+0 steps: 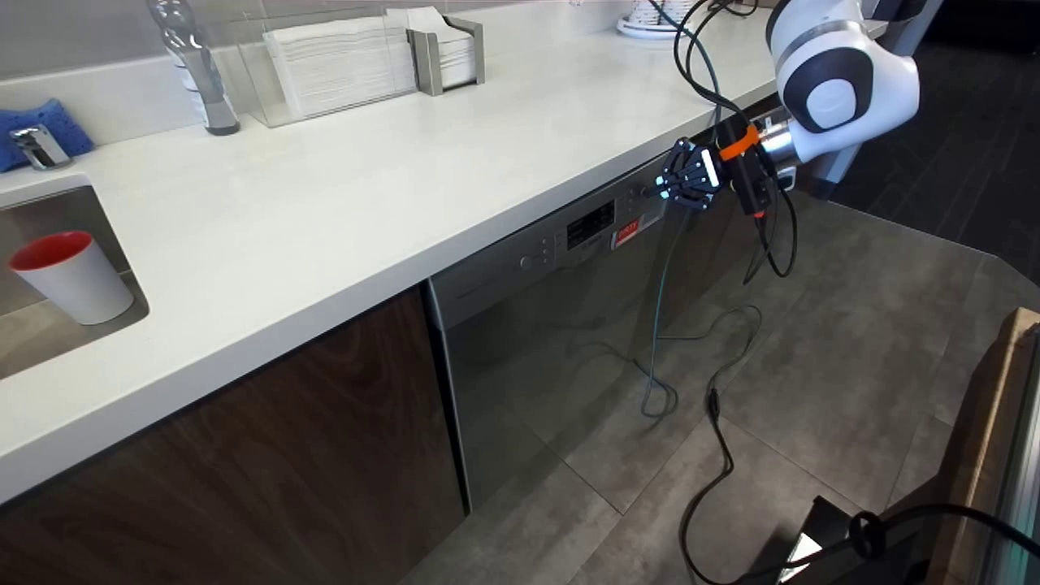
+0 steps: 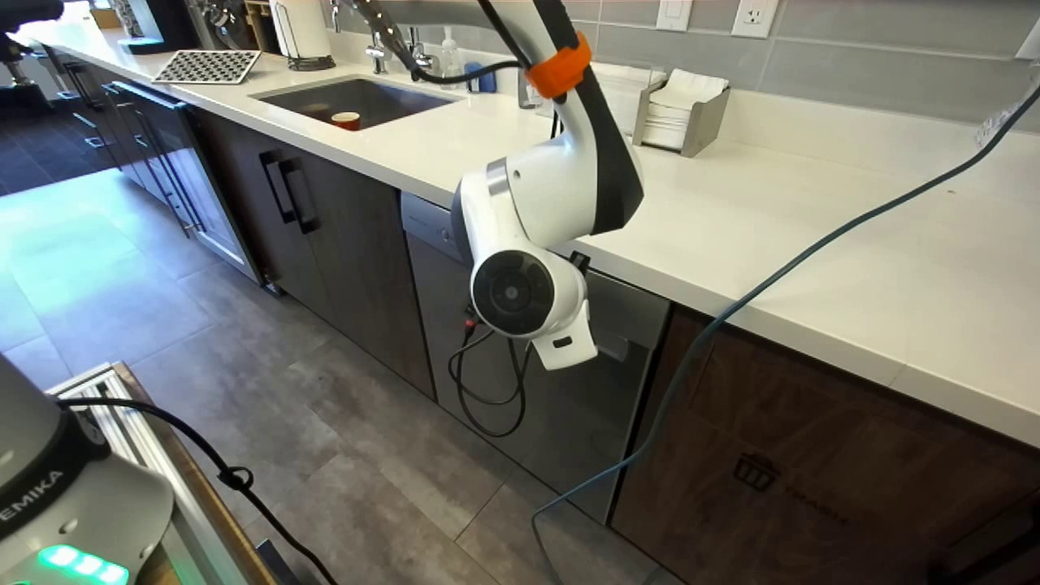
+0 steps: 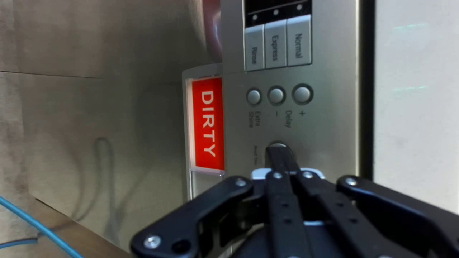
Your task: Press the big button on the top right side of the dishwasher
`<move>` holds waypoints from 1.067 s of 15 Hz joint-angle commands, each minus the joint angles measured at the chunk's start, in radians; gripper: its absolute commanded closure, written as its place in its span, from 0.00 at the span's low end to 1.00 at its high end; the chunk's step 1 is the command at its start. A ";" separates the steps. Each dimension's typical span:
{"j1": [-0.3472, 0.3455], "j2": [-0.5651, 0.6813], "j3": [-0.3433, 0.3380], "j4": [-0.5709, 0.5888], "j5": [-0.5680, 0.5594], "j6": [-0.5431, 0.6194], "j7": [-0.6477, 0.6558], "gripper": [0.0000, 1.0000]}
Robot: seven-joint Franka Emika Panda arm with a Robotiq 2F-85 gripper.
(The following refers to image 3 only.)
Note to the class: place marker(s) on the stainless steel dishwasher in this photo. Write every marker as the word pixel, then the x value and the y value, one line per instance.
pixel 324 129

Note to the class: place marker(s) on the red dirty magnet sign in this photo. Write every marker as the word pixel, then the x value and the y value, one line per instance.
pixel 208 123

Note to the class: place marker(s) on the silver Express button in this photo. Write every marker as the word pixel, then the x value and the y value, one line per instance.
pixel 275 43

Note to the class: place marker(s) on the small round silver button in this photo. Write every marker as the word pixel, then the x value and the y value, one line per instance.
pixel 275 95
pixel 254 96
pixel 301 93

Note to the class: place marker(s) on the silver Rinse button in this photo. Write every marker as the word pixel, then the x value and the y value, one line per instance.
pixel 254 47

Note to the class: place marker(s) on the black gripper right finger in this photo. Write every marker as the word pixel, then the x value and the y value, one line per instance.
pixel 381 205

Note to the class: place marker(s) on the silver Normal button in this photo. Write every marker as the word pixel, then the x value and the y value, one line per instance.
pixel 298 40

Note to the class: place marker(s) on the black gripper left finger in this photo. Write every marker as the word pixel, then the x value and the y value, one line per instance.
pixel 195 212

